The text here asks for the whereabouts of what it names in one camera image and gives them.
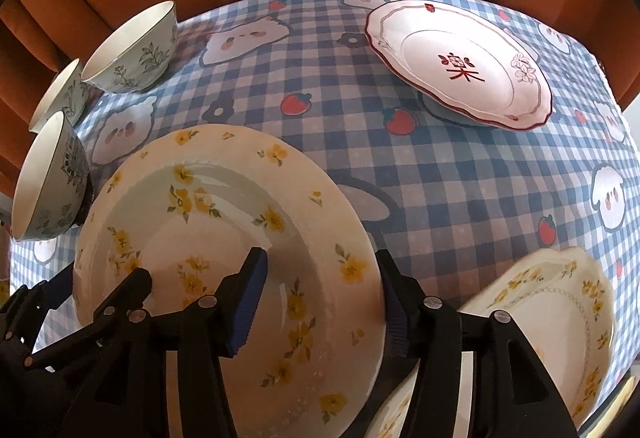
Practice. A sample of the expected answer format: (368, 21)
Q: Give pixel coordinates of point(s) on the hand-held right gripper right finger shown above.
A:
(396, 313)

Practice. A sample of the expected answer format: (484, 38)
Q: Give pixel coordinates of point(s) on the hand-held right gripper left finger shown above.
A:
(249, 300)

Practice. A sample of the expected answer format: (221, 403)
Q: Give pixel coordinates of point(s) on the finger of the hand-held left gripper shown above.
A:
(55, 285)
(20, 313)

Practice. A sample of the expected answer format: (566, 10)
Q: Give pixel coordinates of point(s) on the round yellow flower plate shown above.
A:
(225, 198)

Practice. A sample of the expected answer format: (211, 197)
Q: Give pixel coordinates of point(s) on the red rimmed white plate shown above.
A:
(450, 43)

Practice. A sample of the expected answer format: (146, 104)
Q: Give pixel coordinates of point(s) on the scalloped yellow flower plate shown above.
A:
(550, 298)

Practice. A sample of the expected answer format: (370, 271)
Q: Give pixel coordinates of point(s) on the white bowl green leaf print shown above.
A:
(145, 58)
(70, 98)

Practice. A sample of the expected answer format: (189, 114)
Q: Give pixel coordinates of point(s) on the blue checked cartoon tablecloth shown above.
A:
(350, 118)

